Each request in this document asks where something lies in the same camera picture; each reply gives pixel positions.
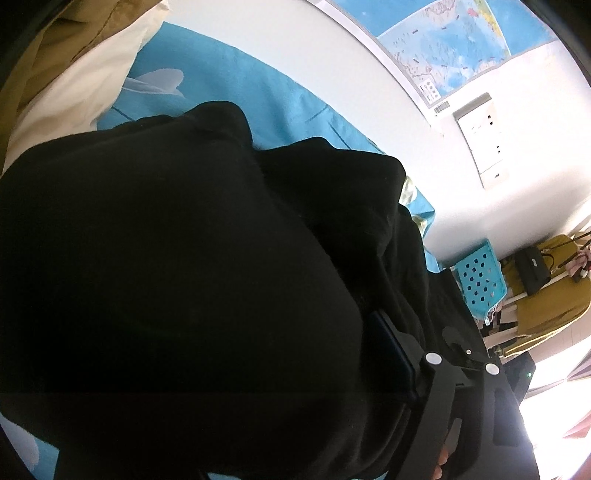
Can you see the blue flower print bedsheet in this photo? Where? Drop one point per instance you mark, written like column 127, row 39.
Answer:
column 258, row 78

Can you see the mustard yellow hanging garment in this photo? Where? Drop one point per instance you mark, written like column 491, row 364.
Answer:
column 545, row 318

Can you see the white wall socket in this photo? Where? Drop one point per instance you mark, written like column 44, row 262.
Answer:
column 496, row 177
column 478, row 117
column 488, row 150

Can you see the blue perforated plastic basket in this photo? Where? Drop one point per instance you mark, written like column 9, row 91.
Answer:
column 480, row 277

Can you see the black white checkered cloth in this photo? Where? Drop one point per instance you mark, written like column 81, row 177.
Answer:
column 490, row 330

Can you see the cream white pillow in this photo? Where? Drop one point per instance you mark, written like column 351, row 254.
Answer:
column 69, row 92

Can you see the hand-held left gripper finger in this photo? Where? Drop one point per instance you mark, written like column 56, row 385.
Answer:
column 392, row 355

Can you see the world map wall poster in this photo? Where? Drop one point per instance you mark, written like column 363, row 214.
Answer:
column 461, row 41

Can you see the black handbag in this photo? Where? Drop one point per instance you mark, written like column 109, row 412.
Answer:
column 533, row 272

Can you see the tan brown cloth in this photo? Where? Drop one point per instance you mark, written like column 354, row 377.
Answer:
column 69, row 27

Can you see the black device green light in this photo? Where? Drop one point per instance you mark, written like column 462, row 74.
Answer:
column 521, row 381

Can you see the large black garment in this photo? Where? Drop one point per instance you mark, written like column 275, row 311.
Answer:
column 184, row 277

